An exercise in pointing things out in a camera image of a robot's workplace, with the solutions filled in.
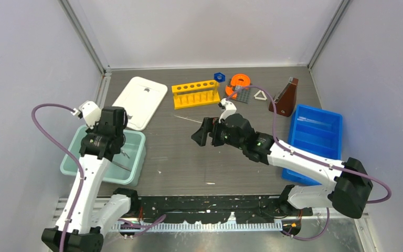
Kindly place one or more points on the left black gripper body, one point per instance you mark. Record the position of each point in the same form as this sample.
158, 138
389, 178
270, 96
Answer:
95, 130

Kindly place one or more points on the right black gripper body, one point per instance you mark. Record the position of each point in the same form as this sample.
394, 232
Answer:
228, 140

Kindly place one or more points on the blue hexagonal nut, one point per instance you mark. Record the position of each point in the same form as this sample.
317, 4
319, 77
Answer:
219, 77

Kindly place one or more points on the glass stirring rod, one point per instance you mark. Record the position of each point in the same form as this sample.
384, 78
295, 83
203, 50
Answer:
308, 120

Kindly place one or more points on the metal crucible tongs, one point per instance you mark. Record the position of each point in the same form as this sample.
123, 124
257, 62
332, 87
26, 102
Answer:
123, 152

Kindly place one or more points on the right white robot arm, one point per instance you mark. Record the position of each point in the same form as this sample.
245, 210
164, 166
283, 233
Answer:
343, 186

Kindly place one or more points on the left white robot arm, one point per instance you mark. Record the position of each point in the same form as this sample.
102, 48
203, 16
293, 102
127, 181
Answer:
77, 229

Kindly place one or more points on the thin glass rod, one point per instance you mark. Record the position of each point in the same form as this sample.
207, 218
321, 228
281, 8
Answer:
187, 119

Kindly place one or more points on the teal plastic bin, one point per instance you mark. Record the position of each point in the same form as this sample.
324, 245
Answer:
134, 146

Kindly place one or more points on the yellow test tube rack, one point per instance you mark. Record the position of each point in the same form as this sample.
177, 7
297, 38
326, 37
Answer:
195, 94

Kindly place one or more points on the white clay triangle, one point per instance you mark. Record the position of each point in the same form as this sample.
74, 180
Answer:
260, 95

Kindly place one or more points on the orange curved block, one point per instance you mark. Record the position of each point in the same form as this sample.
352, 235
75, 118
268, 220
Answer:
241, 79

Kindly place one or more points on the white plastic lid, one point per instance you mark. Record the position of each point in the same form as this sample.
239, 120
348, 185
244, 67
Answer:
140, 98

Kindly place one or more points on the brown wedge stand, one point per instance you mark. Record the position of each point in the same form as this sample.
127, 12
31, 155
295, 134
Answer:
285, 101

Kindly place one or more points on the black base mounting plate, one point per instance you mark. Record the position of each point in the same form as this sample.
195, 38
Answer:
214, 209

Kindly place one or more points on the blue plastic bin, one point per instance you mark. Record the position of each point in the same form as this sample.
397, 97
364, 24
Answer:
321, 140

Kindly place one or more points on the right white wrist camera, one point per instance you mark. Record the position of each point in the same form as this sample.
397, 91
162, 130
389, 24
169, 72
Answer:
227, 108

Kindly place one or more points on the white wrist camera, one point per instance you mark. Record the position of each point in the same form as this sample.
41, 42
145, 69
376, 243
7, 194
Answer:
90, 112
227, 108

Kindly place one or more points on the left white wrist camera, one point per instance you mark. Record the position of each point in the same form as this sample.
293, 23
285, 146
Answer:
90, 112

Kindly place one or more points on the grey studded base plate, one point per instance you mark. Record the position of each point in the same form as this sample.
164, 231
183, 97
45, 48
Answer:
241, 96

